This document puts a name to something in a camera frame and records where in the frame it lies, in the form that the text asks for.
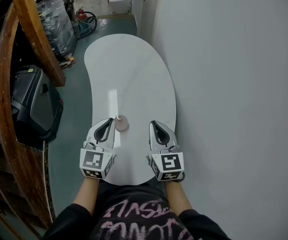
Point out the white kidney-shaped table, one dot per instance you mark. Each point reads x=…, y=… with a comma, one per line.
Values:
x=133, y=79

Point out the black printed sweatshirt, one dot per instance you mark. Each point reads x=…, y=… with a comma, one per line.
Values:
x=136, y=221

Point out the white toilet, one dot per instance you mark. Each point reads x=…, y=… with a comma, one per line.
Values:
x=120, y=5

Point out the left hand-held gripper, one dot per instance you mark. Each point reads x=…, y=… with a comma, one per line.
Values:
x=92, y=162

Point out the small floor clutter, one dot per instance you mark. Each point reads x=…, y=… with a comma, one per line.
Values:
x=68, y=61

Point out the person's left forearm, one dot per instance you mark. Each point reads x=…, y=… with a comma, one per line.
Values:
x=85, y=196

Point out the black grey machine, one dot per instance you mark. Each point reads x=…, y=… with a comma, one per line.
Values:
x=34, y=104

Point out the small pink round object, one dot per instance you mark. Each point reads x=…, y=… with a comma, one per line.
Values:
x=121, y=125

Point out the red fire extinguisher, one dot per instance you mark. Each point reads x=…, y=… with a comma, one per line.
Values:
x=81, y=15

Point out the plastic-wrapped pallet stack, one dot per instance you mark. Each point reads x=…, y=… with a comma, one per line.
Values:
x=56, y=26

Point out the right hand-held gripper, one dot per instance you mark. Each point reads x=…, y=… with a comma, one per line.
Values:
x=168, y=165

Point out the light wooden stair beam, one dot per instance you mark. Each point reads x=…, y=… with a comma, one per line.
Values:
x=39, y=39

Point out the person's right forearm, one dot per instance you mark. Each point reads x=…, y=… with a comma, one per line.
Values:
x=177, y=201

